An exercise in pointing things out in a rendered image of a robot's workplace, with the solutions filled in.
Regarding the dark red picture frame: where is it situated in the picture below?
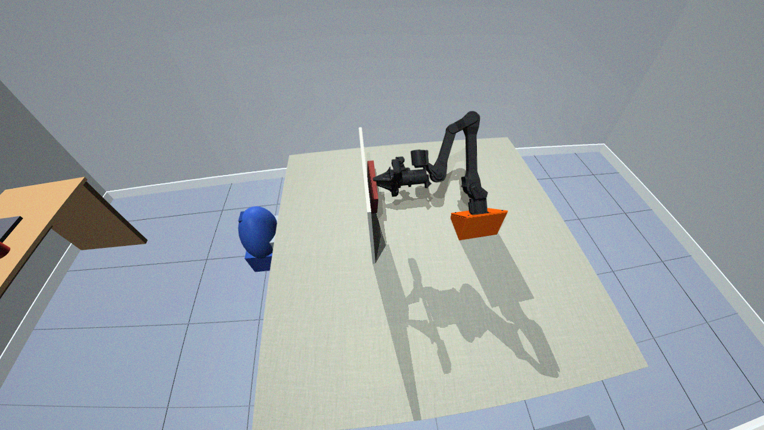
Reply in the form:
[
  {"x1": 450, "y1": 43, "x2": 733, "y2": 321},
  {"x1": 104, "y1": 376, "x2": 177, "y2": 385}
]
[{"x1": 367, "y1": 161, "x2": 378, "y2": 213}]

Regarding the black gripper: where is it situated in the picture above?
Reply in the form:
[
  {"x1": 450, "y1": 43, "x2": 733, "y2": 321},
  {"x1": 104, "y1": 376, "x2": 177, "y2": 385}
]
[{"x1": 373, "y1": 159, "x2": 415, "y2": 197}]

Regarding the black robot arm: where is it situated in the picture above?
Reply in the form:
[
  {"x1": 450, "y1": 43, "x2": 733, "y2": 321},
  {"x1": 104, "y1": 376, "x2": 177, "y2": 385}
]
[{"x1": 410, "y1": 111, "x2": 489, "y2": 214}]

